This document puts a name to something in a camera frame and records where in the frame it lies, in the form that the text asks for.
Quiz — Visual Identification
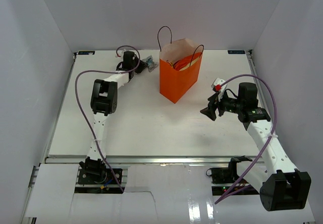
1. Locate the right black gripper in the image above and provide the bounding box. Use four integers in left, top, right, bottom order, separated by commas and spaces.
200, 89, 244, 121

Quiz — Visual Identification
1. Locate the silver blue snack packet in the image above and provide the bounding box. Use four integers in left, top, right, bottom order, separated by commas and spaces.
142, 55, 159, 72

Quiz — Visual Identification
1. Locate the large red chips bag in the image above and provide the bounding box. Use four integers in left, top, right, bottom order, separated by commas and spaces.
173, 54, 201, 71

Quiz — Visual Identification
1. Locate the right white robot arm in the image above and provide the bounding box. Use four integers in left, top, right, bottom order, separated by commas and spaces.
200, 78, 311, 211

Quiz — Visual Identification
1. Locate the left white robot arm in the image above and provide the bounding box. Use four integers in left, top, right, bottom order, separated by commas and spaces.
75, 51, 146, 183

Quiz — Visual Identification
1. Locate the orange paper bag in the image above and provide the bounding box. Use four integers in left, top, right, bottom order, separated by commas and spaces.
159, 38, 204, 103

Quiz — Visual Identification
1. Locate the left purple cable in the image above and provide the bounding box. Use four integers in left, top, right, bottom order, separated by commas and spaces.
74, 45, 141, 194

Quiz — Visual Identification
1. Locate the purple cable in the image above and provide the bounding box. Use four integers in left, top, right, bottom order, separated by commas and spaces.
214, 74, 279, 205
74, 45, 141, 194

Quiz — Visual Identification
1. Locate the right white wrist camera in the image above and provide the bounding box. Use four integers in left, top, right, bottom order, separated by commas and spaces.
211, 78, 227, 93

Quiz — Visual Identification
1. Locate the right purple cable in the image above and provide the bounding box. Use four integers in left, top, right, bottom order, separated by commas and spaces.
214, 74, 279, 205

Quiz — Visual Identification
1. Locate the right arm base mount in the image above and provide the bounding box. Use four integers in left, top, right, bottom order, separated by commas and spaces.
205, 167, 238, 184

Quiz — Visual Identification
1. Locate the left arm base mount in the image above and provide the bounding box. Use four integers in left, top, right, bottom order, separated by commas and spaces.
77, 169, 117, 185

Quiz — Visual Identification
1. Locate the aluminium table frame rail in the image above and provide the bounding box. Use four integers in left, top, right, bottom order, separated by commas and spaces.
42, 155, 288, 164

